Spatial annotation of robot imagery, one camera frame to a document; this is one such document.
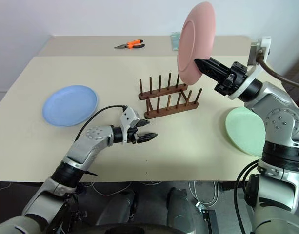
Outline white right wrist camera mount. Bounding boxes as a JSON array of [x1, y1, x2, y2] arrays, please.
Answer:
[[228, 36, 272, 99]]

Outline blue plate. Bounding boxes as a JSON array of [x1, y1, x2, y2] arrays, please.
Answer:
[[41, 84, 99, 128]]

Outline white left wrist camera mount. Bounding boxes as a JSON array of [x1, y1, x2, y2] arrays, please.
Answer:
[[119, 106, 141, 145]]

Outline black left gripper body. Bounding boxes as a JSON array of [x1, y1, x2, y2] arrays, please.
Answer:
[[126, 120, 140, 145]]

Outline wooden dish rack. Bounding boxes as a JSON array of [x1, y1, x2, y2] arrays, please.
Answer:
[[138, 72, 203, 119]]

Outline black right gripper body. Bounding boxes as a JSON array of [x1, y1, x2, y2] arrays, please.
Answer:
[[214, 61, 249, 96]]

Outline black metal frame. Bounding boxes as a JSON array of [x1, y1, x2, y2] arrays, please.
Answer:
[[45, 185, 89, 234]]

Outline green plate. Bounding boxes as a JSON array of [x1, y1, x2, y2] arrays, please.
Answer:
[[224, 106, 267, 157]]

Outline pale green packet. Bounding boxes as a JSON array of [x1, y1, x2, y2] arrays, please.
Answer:
[[170, 31, 182, 52]]

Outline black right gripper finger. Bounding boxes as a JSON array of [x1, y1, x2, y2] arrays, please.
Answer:
[[194, 58, 230, 84], [209, 56, 232, 74]]

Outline thin black looped cable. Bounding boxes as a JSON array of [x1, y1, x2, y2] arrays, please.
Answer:
[[233, 159, 261, 234]]

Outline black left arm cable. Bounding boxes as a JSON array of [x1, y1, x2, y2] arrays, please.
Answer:
[[74, 104, 128, 142]]

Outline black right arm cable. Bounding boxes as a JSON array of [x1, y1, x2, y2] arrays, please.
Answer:
[[256, 55, 299, 86]]

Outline orange handled pliers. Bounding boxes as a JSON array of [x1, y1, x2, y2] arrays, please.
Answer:
[[114, 39, 146, 50]]

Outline pink plate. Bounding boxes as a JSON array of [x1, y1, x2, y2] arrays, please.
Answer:
[[176, 1, 217, 86]]

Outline dark rounded shape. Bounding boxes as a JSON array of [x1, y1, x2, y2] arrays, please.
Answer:
[[166, 187, 198, 227], [95, 189, 137, 226]]

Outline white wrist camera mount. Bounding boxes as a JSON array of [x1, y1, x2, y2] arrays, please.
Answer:
[[119, 106, 141, 145], [228, 36, 272, 99]]

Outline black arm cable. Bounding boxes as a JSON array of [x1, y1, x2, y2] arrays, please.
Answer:
[[74, 104, 128, 142], [256, 55, 299, 86]]

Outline white floor cable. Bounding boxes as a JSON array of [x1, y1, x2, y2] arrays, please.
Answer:
[[89, 181, 132, 198], [187, 181, 224, 208]]

